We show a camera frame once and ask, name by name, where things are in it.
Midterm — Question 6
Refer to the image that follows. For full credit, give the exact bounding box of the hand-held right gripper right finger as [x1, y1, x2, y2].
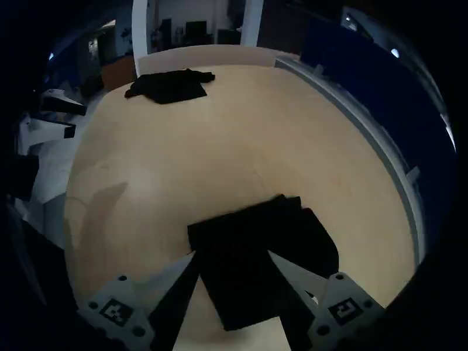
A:
[267, 250, 386, 351]

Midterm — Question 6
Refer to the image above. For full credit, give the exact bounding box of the black towel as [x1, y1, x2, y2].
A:
[187, 194, 340, 332]
[124, 68, 216, 105]

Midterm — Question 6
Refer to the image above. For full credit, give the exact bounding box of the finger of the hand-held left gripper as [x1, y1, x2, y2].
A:
[39, 88, 87, 116]
[17, 116, 77, 148]

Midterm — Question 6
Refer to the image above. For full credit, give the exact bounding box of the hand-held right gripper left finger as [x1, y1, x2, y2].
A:
[77, 251, 201, 351]

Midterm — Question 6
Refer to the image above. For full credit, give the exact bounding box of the blue desk screen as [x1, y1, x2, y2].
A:
[274, 16, 460, 264]

